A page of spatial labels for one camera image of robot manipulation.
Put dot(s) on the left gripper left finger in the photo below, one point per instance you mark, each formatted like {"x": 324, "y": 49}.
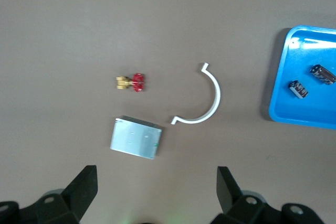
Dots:
{"x": 76, "y": 197}

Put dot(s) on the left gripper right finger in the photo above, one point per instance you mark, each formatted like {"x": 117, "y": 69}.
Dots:
{"x": 231, "y": 197}

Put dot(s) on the silver metal box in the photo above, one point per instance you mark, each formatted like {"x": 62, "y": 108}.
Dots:
{"x": 134, "y": 138}

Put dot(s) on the blue plastic tray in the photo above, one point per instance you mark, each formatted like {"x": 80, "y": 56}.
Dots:
{"x": 288, "y": 108}

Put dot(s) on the brass valve red handwheel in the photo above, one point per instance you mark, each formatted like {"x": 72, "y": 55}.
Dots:
{"x": 137, "y": 82}

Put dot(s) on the brown table cover mat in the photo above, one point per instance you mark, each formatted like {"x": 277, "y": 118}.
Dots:
{"x": 78, "y": 24}

